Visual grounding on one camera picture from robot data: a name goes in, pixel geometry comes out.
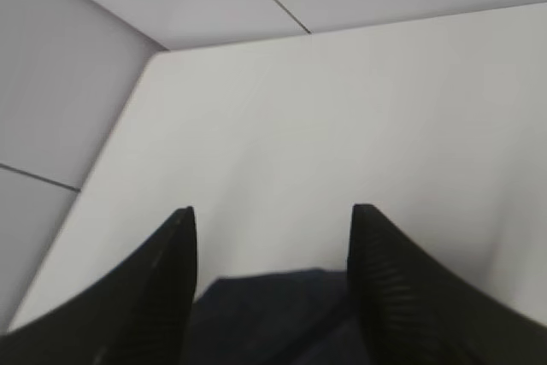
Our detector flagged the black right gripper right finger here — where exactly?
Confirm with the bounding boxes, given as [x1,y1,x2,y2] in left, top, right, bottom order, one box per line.
[347,204,546,364]

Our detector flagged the dark blue lunch bag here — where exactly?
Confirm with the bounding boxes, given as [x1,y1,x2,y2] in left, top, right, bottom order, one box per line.
[181,269,370,364]

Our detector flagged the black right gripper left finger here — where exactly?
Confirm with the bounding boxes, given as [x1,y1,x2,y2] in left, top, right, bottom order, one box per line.
[1,207,197,365]

